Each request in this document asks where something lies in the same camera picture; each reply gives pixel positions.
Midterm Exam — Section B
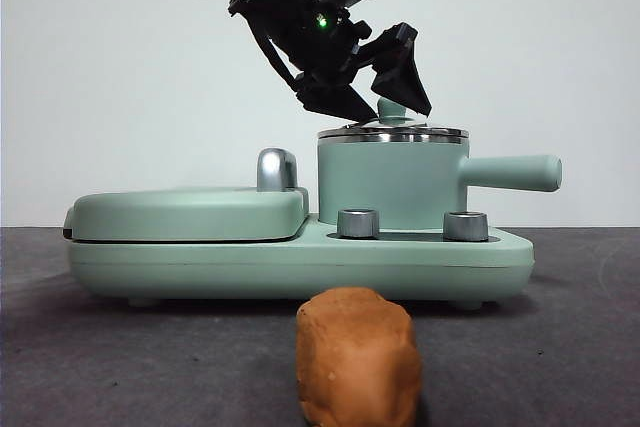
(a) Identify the glass pot lid green knob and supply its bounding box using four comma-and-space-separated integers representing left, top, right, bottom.
317, 96, 464, 141

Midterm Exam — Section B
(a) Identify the brown potato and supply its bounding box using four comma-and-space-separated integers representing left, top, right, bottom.
295, 286, 422, 427

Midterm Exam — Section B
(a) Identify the silver control knob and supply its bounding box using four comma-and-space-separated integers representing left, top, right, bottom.
337, 207, 381, 239
443, 210, 490, 242

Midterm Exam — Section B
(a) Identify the mint green grill cover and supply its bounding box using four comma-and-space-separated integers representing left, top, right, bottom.
63, 185, 312, 243

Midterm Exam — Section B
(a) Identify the mint green breakfast maker base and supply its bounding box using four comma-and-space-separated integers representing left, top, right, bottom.
67, 211, 535, 309

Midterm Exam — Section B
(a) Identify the chrome grill cover handle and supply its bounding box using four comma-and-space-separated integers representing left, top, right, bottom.
256, 147, 301, 193

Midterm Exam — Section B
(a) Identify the mint green pot with handle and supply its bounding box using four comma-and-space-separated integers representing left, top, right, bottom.
317, 132, 564, 228

